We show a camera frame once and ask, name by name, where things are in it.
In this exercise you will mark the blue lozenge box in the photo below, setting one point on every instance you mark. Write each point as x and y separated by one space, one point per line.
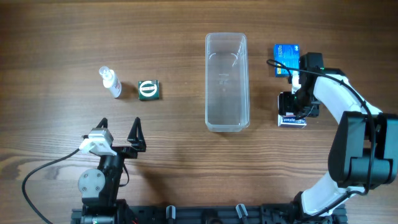
287 54

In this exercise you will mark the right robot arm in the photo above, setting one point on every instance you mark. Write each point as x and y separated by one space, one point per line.
363 154

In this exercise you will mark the white glue bottle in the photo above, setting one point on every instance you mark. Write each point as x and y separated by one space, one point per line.
110 81

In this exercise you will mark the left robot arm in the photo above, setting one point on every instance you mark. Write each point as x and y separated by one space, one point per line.
99 187

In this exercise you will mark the green Zam-Buk box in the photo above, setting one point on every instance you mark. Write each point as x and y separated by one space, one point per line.
148 90

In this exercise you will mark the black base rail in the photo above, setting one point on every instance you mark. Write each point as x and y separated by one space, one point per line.
263 214

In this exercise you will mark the clear plastic container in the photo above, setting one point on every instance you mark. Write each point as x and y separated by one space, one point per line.
227 100

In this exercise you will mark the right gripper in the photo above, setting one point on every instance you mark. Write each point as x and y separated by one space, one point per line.
286 104

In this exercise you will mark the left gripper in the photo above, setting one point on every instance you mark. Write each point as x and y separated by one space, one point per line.
123 150

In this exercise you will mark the Hansaplast plaster box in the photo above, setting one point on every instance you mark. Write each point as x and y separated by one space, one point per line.
289 121

